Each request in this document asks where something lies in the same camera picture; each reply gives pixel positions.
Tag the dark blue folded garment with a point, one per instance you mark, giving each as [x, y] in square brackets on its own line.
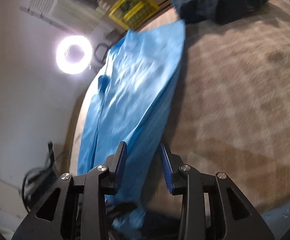
[210, 2]

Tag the light blue striped coat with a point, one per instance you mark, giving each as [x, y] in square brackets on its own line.
[135, 80]

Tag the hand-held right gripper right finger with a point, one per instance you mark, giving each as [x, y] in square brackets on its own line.
[166, 170]

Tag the black metal clothes rack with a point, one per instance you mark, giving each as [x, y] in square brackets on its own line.
[100, 46]

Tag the yellow patterned box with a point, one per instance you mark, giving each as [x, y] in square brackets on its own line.
[135, 7]

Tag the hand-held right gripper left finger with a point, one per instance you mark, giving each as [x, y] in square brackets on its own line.
[121, 170]

